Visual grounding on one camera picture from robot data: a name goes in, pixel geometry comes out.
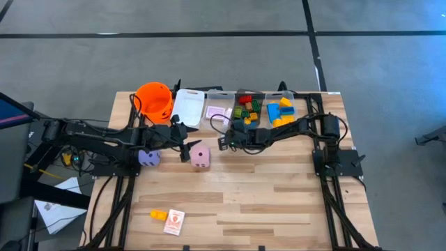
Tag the orange-printed playing card box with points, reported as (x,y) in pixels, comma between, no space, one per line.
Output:
(174,222)

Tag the yellow two-stud block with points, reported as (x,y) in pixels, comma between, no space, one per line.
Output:
(158,215)
(288,119)

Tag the yellow-orange sloped block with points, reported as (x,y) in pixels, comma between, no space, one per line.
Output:
(285,102)

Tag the narrow green building block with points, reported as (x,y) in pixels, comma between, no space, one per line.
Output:
(238,112)

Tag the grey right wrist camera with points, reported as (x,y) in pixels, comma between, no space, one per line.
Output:
(222,143)

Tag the white plastic bin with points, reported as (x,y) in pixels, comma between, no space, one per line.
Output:
(188,108)

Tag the orange pumpkin-face bucket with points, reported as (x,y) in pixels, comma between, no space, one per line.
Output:
(154,101)

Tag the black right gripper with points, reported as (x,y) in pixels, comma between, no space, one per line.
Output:
(244,139)

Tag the white paper sheets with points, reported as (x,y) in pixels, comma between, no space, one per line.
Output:
(59,212)

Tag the computer monitor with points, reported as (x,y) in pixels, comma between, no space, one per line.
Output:
(14,113)

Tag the small orange square block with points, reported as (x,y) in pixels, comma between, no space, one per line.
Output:
(253,116)

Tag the brown wooden track piece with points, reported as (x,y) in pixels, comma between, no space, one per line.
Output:
(248,106)

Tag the small yellow studded block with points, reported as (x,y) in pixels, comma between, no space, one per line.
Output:
(247,121)

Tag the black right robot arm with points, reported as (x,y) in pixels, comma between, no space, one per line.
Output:
(296,129)

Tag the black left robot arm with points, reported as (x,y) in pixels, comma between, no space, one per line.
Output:
(90,137)

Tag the grey translucent plastic bin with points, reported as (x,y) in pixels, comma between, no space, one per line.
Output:
(261,120)

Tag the dark grey chair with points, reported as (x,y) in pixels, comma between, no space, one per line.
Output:
(10,164)

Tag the purple foam die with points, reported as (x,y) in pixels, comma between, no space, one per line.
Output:
(150,157)

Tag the blue rounded hollow block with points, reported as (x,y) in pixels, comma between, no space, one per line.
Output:
(287,111)

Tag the clear plastic bin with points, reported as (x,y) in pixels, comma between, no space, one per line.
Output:
(296,101)
(219,101)

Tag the long blue four-stud block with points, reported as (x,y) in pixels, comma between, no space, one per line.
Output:
(273,112)

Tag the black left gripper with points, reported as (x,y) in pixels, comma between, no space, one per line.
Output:
(169,134)

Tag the red building block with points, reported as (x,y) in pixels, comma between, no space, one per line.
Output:
(245,99)

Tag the pink foam die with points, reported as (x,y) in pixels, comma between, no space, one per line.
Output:
(200,157)

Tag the small green building block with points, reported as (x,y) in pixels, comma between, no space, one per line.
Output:
(256,105)

